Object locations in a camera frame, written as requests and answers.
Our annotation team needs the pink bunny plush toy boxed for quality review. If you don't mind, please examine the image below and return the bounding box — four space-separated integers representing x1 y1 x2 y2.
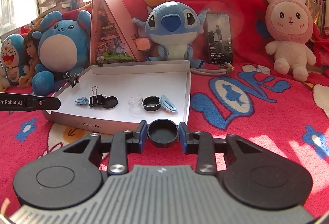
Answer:
265 0 316 82

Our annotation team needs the brown haired doll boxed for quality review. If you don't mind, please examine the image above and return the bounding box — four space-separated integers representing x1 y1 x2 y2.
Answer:
18 29 40 88

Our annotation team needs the phone wrist strap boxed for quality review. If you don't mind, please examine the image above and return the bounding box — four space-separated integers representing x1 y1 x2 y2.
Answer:
191 62 235 77

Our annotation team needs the smartphone with screen on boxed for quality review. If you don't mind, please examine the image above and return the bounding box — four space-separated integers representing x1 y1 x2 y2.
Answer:
206 13 233 65

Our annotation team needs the round blue plush toy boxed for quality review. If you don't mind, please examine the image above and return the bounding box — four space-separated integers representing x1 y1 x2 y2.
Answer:
32 10 91 96

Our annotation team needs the pink triangular toy house box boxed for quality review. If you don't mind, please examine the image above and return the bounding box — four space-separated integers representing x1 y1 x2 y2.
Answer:
90 0 146 67

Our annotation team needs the light blue plastic clip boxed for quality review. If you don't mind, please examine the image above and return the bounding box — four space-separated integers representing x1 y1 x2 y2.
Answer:
75 96 89 106
159 95 177 112

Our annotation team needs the black round cap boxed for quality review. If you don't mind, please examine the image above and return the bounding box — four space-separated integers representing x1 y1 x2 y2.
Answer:
147 119 179 148
142 96 161 112

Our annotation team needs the red cartoon blanket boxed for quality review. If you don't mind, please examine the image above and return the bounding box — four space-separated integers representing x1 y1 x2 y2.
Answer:
1 0 328 217

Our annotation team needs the white cardboard box tray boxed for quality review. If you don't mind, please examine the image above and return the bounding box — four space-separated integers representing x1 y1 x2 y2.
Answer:
44 61 191 134

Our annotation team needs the Doraemon plush toy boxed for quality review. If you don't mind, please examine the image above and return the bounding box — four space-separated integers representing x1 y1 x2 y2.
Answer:
1 34 29 90

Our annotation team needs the black oval cap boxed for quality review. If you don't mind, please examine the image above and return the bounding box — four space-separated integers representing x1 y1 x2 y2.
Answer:
102 96 118 109

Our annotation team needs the large black binder clip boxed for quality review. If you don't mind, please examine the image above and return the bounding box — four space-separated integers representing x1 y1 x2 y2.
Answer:
89 86 105 107

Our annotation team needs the clear plastic dome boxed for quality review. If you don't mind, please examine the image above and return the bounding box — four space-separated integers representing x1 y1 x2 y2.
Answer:
128 94 143 107

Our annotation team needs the black binder clip on box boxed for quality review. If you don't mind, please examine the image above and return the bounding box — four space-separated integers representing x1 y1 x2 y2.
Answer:
64 71 79 88

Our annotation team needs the Stitch plush toy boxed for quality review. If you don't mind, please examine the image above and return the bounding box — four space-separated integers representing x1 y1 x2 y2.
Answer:
132 1 209 68

